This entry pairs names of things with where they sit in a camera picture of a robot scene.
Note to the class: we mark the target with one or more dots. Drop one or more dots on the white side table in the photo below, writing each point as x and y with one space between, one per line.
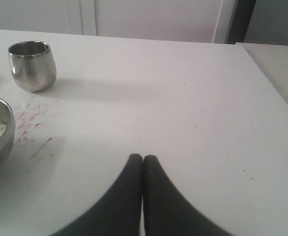
273 62

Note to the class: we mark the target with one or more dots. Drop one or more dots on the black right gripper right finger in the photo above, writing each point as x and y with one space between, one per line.
166 211

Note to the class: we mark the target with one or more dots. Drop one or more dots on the small steel cup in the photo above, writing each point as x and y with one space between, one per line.
32 65

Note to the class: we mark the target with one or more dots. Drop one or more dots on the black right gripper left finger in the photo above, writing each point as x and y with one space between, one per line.
118 211

